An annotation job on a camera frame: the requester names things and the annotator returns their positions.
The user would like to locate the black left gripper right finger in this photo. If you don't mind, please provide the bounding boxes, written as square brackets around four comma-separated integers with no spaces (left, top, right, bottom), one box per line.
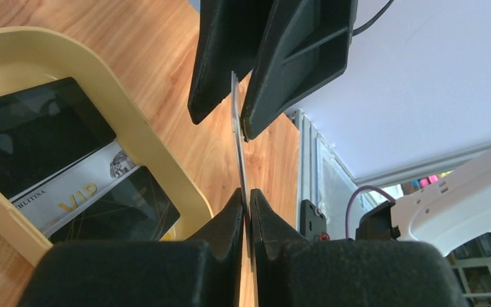
[250,189,467,306]

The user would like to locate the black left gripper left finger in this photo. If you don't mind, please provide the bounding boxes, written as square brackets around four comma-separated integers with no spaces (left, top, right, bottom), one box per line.
[18,189,244,306]

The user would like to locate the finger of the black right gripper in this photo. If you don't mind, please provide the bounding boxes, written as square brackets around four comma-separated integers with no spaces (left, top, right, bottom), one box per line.
[240,1,357,141]
[187,0,274,125]

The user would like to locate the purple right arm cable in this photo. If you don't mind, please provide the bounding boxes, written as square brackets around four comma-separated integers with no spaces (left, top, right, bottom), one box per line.
[345,185,397,240]

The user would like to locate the gold VIP card 8835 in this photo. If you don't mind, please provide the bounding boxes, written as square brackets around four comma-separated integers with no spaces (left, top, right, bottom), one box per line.
[230,71,250,213]

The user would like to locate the yellow oval card tray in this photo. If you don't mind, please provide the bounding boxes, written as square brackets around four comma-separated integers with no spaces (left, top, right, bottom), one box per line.
[0,27,213,265]

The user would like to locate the black card in tray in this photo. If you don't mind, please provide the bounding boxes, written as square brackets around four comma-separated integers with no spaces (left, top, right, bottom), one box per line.
[0,77,116,198]
[49,166,180,244]

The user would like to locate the white VIP card in tray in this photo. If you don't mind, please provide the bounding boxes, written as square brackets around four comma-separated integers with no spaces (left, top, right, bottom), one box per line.
[12,141,139,236]

